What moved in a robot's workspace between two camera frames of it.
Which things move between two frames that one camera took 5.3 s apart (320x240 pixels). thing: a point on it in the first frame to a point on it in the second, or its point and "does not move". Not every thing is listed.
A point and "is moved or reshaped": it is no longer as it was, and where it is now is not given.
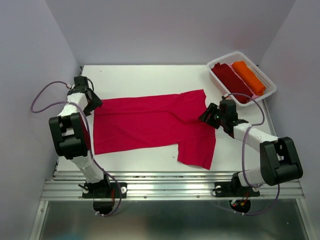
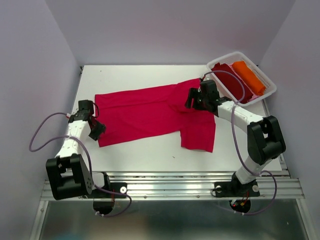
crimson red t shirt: x=138 y=123 is moved or reshaped
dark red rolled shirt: x=232 y=83 does not move
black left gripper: x=96 y=103 to x=101 y=128
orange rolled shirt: x=249 y=78 does not move
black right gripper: x=211 y=109 to x=193 y=92
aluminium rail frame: x=165 y=185 does not move
